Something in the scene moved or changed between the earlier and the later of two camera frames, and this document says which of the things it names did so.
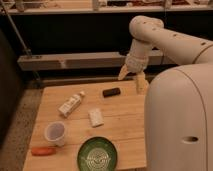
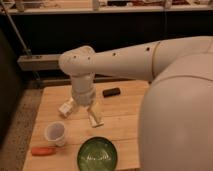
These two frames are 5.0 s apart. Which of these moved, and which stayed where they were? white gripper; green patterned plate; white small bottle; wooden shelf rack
Moved: white gripper
Stayed: wooden shelf rack; green patterned plate; white small bottle
